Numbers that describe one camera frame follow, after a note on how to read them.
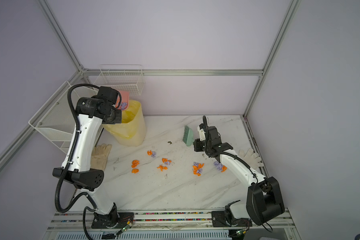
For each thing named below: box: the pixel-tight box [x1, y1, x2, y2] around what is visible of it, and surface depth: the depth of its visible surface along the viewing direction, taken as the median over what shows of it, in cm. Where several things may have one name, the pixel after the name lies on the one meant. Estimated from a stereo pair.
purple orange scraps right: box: [213, 161, 228, 173], surface depth 92 cm
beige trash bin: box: [102, 99, 147, 147], surface depth 92 cm
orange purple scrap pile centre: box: [192, 162, 205, 177], surface depth 92 cm
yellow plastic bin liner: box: [102, 100, 146, 146], surface depth 92 cm
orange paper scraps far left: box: [131, 159, 140, 174], surface depth 95 cm
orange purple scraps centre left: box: [147, 150, 172, 172], surface depth 97 cm
